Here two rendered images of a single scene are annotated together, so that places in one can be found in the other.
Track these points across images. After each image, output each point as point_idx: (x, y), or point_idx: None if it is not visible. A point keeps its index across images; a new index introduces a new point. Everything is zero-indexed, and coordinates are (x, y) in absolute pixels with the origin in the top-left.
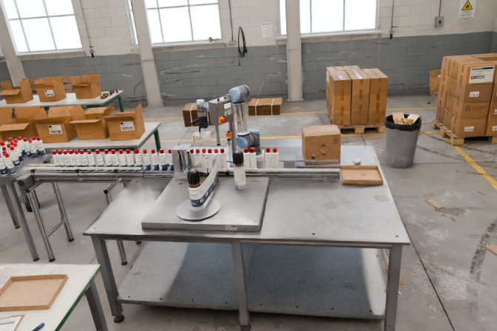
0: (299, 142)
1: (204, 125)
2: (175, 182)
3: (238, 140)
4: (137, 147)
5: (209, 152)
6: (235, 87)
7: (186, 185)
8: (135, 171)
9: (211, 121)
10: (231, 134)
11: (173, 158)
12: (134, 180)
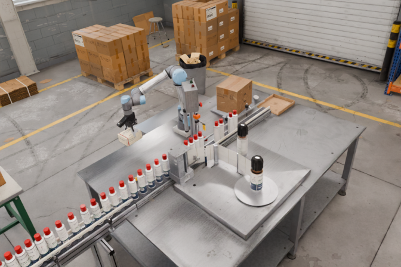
0: None
1: (133, 122)
2: (187, 186)
3: (188, 119)
4: (22, 192)
5: (192, 141)
6: (177, 69)
7: (201, 182)
8: (122, 207)
9: (188, 109)
10: (200, 115)
11: (179, 164)
12: (132, 216)
